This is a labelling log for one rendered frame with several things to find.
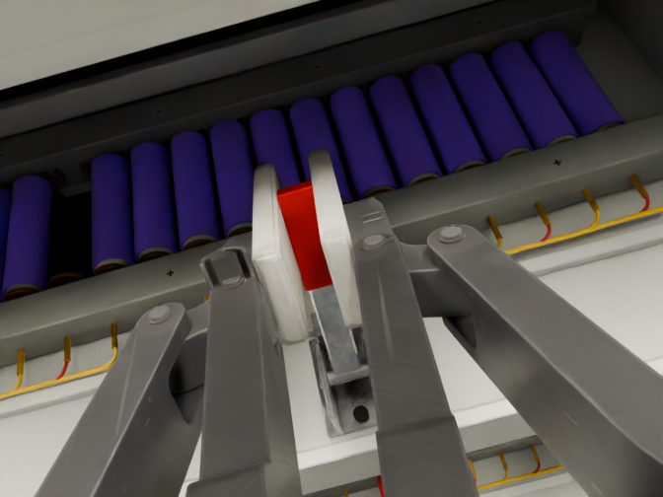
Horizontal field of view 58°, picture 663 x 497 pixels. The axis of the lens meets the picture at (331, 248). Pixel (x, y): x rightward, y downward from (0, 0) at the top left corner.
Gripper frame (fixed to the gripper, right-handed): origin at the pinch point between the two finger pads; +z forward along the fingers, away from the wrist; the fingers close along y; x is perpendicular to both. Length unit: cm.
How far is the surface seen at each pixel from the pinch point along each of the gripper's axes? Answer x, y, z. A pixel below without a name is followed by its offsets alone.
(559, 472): -25.3, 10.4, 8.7
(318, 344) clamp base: -4.8, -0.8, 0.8
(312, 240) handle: -0.3, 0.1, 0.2
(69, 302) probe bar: -2.5, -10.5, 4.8
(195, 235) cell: -1.9, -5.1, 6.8
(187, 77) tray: 3.3, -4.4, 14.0
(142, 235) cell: -1.5, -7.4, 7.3
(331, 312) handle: -3.1, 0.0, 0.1
